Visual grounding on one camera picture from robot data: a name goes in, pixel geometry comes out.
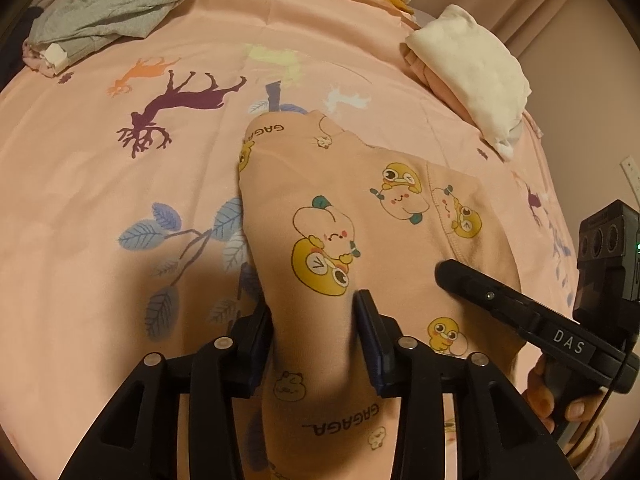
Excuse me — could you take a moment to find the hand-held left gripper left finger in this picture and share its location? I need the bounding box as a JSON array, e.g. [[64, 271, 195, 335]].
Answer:
[[59, 302, 273, 480]]

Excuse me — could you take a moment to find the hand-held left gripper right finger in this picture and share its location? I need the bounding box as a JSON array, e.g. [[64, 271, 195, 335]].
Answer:
[[353, 289, 568, 480]]

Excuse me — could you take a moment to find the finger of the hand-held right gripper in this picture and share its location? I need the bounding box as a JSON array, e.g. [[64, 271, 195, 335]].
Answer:
[[434, 259, 540, 335]]

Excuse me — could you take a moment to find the pink cartoon print garment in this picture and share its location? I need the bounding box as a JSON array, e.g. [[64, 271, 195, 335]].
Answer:
[[235, 109, 523, 480]]

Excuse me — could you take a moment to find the person's right forearm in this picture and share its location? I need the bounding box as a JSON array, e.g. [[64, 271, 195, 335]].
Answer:
[[565, 417, 617, 471]]

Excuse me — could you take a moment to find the person's right hand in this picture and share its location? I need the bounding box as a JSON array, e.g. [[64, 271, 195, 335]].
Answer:
[[522, 355, 608, 441]]

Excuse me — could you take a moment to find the pink animal print bedsheet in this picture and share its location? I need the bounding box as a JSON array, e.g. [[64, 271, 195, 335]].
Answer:
[[0, 0, 573, 480]]

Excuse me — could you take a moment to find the pink folded garment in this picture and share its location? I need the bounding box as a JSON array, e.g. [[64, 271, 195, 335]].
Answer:
[[22, 40, 69, 79], [404, 50, 483, 128]]

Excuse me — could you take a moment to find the white fluffy garment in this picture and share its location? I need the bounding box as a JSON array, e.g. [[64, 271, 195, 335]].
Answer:
[[400, 4, 533, 161]]

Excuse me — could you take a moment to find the pale lavender cloth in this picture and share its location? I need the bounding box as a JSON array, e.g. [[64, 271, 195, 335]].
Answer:
[[411, 10, 443, 31]]

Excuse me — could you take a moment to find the grey garment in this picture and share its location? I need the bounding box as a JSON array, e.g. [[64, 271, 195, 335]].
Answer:
[[27, 0, 201, 61]]

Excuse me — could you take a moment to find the dark navy garment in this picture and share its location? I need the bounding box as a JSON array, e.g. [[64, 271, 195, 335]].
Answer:
[[0, 7, 47, 88]]

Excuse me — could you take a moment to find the white wall socket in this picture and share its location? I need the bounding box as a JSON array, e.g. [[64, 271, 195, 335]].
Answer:
[[620, 157, 640, 194]]

